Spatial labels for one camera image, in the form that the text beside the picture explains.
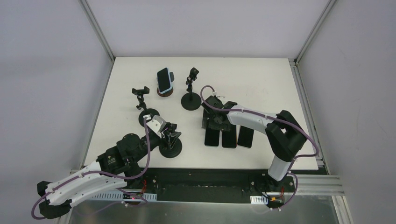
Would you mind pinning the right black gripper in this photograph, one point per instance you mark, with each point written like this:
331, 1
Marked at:
212, 114

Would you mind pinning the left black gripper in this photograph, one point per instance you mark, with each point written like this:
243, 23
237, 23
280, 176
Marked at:
168, 131

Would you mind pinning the teal phone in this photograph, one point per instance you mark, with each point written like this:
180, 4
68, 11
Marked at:
211, 137

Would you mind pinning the black phone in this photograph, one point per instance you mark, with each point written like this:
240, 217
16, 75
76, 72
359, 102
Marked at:
245, 137
229, 139

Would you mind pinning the black round-base phone stand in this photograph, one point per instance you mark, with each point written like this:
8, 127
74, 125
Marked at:
191, 101

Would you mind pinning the brown-base phone holder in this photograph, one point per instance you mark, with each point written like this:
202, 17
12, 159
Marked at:
171, 91

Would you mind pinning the blue-cased phone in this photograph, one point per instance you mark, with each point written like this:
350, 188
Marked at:
164, 81

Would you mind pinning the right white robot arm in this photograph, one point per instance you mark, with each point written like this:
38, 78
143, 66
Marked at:
284, 134

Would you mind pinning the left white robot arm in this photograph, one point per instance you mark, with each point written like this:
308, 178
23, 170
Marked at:
117, 167

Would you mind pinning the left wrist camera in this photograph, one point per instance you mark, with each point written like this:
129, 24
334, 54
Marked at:
155, 123

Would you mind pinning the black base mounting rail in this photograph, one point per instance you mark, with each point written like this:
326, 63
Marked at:
208, 185

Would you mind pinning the left white cable duct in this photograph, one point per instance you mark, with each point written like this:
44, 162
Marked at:
120, 196

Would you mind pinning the white cable duct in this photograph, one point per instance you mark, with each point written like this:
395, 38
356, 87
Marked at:
120, 196
259, 200

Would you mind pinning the right white cable duct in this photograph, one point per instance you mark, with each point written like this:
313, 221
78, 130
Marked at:
259, 200

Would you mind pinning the right aluminium frame post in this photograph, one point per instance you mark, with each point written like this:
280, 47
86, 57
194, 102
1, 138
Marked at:
315, 30

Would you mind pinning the aluminium frame post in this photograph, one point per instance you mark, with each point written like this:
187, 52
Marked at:
97, 29
315, 30

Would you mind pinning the left aluminium frame post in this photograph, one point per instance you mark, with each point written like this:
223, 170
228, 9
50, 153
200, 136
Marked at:
97, 29

